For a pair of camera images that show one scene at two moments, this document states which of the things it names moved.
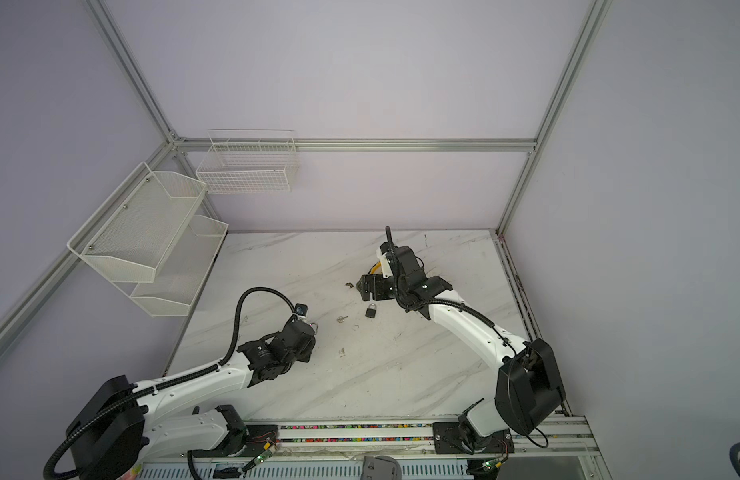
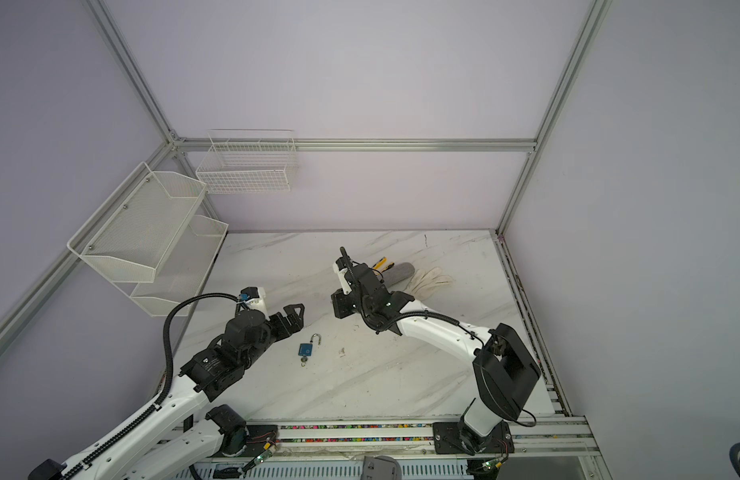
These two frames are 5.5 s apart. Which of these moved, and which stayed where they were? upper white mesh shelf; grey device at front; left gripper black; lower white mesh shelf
Moved: left gripper black
Stayed: grey device at front; lower white mesh shelf; upper white mesh shelf
